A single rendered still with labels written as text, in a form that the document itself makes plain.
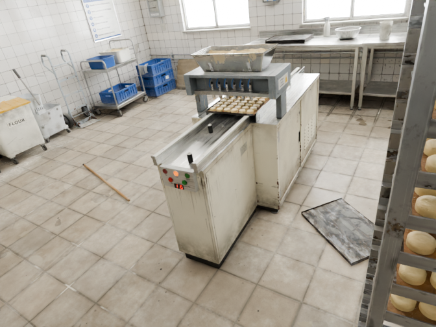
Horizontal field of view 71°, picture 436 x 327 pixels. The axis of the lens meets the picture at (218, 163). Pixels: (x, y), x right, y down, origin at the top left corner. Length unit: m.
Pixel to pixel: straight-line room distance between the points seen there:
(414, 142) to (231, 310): 1.73
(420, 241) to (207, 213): 1.37
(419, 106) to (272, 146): 1.83
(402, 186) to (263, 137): 1.77
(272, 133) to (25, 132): 3.53
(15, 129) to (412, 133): 4.61
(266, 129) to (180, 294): 1.27
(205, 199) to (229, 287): 0.65
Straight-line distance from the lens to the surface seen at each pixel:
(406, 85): 0.97
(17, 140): 4.84
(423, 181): 0.60
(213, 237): 2.04
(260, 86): 2.23
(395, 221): 0.61
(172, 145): 1.97
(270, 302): 2.11
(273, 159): 2.34
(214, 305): 2.13
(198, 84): 2.47
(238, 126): 2.09
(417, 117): 0.51
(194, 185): 1.78
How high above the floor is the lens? 1.72
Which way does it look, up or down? 30 degrees down
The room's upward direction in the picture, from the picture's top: 8 degrees counter-clockwise
